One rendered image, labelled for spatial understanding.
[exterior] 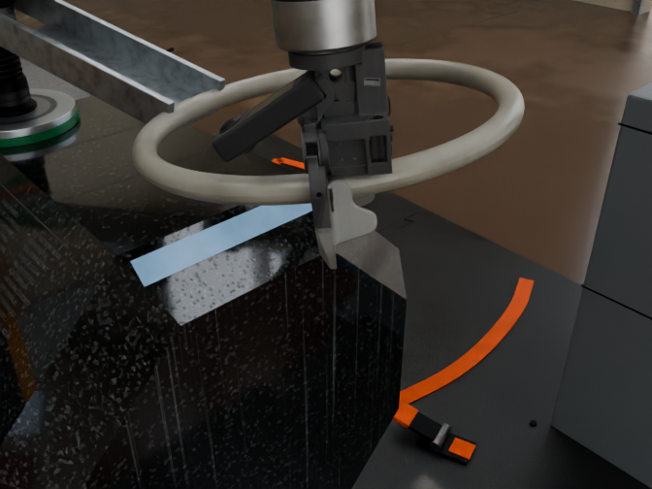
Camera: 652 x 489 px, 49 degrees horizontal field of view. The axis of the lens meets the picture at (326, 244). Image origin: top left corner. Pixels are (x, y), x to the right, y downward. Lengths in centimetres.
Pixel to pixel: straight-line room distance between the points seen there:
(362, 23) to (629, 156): 90
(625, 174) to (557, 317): 82
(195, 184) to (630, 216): 96
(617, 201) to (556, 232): 118
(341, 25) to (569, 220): 219
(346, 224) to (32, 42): 65
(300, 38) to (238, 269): 45
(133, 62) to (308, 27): 61
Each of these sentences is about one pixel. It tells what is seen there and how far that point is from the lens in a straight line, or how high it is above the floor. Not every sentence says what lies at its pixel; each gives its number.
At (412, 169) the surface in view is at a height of 99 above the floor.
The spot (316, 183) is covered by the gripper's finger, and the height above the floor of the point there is 100.
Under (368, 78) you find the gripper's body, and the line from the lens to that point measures 65.
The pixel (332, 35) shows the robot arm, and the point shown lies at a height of 113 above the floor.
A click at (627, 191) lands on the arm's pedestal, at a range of 147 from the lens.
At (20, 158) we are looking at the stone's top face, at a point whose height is 80.
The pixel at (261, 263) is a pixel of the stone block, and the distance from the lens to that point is 101.
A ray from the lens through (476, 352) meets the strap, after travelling 201.
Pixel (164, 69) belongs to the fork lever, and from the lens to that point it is 115.
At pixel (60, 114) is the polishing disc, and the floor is 83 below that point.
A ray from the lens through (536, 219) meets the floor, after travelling 272.
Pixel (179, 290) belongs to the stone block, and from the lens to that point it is 95.
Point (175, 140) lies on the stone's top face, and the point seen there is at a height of 80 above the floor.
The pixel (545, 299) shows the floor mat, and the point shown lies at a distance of 227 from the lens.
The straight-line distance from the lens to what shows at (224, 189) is 73.
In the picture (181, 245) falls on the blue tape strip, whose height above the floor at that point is 79.
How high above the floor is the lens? 129
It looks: 32 degrees down
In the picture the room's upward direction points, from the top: straight up
